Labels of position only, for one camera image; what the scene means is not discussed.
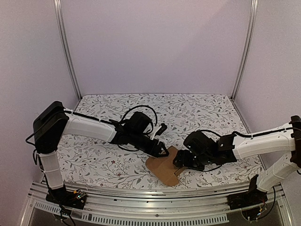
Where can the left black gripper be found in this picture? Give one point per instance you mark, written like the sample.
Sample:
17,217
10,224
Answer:
154,152

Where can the aluminium frame post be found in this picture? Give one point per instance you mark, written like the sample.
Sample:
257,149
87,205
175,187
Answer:
66,49
246,49

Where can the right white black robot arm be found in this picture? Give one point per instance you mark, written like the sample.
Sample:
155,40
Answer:
202,150

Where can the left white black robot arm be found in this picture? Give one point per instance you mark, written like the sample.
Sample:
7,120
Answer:
56,122

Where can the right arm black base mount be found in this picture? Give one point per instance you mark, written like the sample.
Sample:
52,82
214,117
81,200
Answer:
251,197

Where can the front aluminium rail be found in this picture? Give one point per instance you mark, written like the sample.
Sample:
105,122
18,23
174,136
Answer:
174,207

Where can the left aluminium frame post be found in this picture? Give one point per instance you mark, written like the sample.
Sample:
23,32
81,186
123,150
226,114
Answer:
66,49

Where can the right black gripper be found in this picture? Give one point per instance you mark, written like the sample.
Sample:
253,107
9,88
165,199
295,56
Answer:
184,159

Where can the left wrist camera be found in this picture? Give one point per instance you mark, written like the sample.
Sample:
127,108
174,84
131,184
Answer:
158,130

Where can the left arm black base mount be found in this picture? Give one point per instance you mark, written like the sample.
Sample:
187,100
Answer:
74,199

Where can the right aluminium frame post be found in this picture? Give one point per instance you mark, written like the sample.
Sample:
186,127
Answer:
246,49

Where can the brown cardboard box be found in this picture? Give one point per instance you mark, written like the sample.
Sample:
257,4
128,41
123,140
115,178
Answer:
164,169

